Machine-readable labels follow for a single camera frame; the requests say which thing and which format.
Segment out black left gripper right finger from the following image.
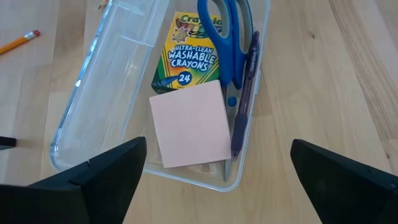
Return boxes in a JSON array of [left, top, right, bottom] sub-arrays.
[[290, 139, 398, 224]]

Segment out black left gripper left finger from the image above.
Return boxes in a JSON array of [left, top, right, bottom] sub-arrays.
[[0, 136, 147, 224]]

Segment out clear plastic box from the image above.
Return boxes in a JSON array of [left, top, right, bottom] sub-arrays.
[[49, 0, 271, 192]]

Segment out pale pink sticky note pad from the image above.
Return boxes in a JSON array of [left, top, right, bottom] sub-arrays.
[[149, 80, 233, 169]]

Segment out purple pen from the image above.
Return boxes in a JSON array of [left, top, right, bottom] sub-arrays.
[[230, 30, 261, 162]]

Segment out Crayola crayon box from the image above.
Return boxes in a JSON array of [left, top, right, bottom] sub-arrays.
[[151, 11, 223, 95]]

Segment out blue scissors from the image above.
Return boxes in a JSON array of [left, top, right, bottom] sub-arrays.
[[197, 0, 254, 183]]

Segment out wooden shelf with black frame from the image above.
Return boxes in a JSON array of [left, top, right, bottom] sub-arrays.
[[0, 136, 17, 151]]

